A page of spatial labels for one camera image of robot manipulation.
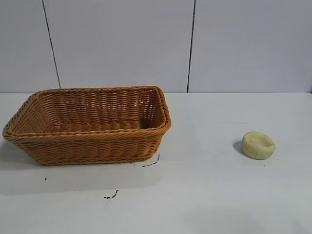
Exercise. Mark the brown woven wicker basket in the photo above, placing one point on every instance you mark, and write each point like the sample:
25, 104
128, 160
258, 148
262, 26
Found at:
97, 146

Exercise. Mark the pale yellow egg yolk pastry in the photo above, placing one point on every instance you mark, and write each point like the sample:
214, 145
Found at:
258, 144

